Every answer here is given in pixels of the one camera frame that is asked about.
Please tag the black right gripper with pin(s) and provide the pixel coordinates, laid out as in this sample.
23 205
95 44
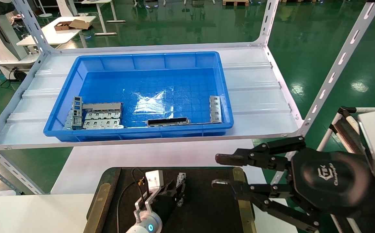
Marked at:
333 181

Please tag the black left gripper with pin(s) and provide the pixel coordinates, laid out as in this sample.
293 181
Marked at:
164 204

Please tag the grey metal bracket square holes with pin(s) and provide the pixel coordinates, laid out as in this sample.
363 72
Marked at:
77 111
181 178

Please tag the black container tray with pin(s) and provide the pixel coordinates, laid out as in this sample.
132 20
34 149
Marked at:
206 207

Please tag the small silver metal part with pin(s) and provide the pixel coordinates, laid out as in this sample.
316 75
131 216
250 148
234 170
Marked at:
68 122

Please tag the white slotted metal shelf rack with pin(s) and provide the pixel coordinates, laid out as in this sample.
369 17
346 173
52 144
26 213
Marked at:
255 97

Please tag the white tube stand black clamps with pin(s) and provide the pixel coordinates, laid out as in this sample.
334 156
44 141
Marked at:
342 129

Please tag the clear plastic film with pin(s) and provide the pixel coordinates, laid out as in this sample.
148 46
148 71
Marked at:
150 104

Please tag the grey long metal cover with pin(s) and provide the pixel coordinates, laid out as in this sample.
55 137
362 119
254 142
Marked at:
103 106

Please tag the blue plastic bin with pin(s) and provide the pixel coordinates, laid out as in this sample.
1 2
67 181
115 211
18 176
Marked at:
148 82

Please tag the wooden pallet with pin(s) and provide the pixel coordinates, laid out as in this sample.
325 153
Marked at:
236 2

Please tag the white desk with T-legs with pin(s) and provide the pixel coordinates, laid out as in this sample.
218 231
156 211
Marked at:
101 16

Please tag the white table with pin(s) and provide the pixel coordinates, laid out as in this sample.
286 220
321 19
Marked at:
58 35

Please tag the brown cardboard box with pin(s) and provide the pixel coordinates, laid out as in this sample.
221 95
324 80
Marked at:
67 25

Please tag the white machine base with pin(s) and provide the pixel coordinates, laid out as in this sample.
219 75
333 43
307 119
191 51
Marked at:
3 38

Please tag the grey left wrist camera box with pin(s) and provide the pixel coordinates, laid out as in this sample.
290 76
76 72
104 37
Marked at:
154 180

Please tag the dark long metal frame part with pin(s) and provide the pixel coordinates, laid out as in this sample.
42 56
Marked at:
168 122

